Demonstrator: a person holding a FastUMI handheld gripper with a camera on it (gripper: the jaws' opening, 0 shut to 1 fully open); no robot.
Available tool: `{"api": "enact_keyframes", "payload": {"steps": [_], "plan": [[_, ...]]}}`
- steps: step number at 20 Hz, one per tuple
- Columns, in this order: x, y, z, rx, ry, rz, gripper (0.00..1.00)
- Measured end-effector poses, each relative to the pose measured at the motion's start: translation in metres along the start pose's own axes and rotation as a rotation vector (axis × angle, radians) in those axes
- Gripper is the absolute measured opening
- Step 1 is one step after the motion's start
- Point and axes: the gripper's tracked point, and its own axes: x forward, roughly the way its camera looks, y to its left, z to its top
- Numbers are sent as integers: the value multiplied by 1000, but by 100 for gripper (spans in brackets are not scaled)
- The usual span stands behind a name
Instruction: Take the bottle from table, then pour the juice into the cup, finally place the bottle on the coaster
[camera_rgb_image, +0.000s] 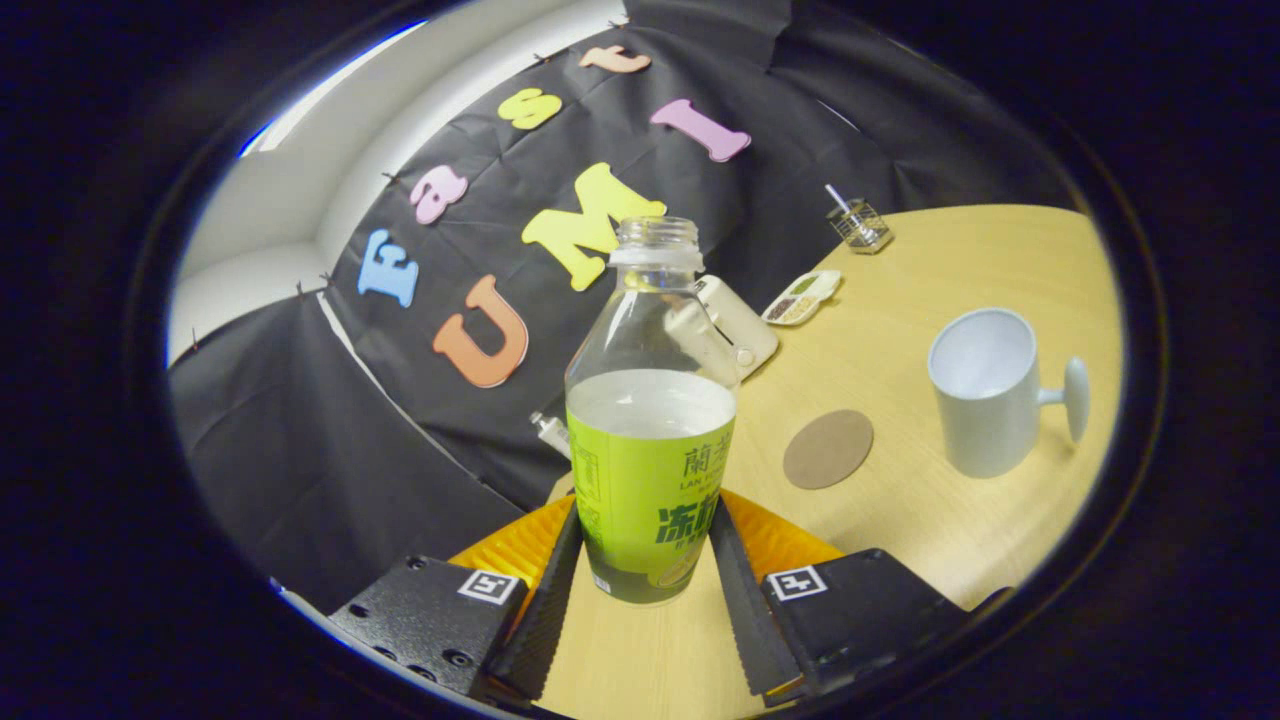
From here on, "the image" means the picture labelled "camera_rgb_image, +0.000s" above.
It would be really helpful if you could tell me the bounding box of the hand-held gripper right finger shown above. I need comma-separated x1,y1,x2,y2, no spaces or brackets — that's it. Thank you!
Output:
707,488,1013,709

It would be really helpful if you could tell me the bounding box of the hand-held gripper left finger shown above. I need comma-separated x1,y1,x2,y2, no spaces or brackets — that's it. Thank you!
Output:
325,495,586,706

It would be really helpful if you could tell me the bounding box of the green label juice bottle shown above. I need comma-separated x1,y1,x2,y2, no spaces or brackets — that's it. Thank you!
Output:
564,216,741,606

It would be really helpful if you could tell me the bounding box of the round brown coaster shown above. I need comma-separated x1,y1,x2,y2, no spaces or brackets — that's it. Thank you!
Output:
782,409,875,491

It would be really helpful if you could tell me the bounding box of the white cup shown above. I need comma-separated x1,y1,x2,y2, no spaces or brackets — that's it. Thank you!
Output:
927,307,1091,479

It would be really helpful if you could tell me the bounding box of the small white spray bottle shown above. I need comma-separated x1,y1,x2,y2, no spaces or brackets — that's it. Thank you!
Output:
530,411,573,461

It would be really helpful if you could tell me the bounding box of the wooden table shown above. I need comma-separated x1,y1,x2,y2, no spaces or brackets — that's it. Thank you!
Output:
535,205,1126,719

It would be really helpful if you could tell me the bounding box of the white toaster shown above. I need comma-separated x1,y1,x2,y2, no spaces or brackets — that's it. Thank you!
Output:
695,275,780,381

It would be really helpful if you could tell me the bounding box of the white divided snack tray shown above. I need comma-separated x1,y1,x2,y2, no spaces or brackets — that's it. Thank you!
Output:
761,270,843,327

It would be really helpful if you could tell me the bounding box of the wire mesh holder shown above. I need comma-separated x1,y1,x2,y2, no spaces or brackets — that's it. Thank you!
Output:
828,198,894,255

